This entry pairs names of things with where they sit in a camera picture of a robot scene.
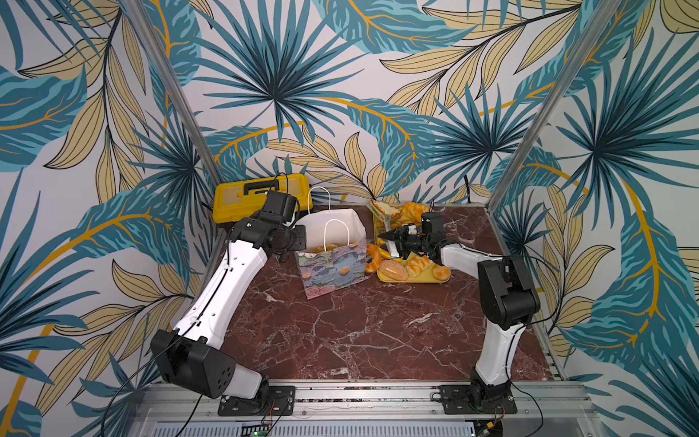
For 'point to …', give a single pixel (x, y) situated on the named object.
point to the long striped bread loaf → (417, 264)
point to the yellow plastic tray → (426, 276)
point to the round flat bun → (392, 269)
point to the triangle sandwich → (390, 209)
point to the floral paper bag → (336, 246)
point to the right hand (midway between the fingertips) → (380, 237)
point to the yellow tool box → (236, 199)
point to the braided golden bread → (412, 212)
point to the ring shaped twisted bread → (374, 258)
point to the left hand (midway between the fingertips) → (297, 242)
